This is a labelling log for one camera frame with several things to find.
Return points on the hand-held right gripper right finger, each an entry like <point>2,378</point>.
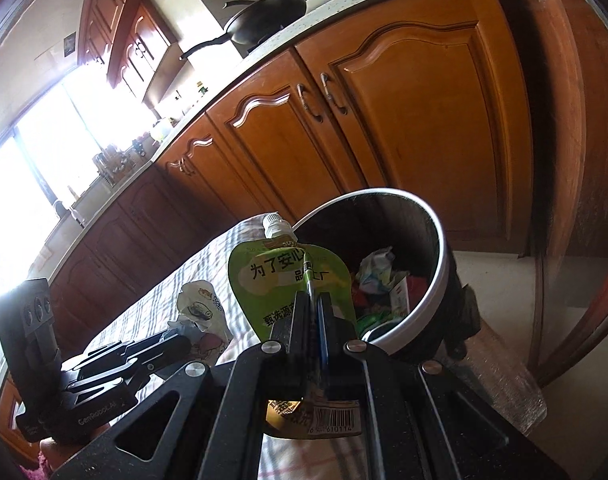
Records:
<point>329,340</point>

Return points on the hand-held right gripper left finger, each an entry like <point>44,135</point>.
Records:
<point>301,345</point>

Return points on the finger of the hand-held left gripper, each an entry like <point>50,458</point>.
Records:
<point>109,380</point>
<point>159,347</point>

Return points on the white cartoon print pouch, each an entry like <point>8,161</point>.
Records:
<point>201,305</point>

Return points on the green spouted pouch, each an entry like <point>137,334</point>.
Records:
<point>264,280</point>

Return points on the white-rimmed black trash bin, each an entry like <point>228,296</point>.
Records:
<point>408,220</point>

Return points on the plaid tablecloth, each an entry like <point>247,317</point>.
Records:
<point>149,305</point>

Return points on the small red packet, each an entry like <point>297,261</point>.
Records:
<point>417,292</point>

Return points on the dark brown lower cabinets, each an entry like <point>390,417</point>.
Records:
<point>129,240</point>

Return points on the kitchen faucet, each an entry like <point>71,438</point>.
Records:
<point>69,207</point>

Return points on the kitchen window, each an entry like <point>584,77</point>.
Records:
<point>59,160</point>

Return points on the narrow orange cabinet door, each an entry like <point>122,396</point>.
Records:
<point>209,170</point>

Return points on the medium orange cabinet door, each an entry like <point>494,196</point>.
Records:
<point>279,145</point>

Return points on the large orange cabinet door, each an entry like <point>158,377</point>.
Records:
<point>423,125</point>

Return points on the black wok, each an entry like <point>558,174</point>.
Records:
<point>264,17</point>

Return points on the brown wooden frame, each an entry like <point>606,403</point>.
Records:
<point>558,160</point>

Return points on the dark wall plaque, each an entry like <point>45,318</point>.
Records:
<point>70,45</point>

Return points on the brown upper wall cabinets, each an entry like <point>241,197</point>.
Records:
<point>119,20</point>

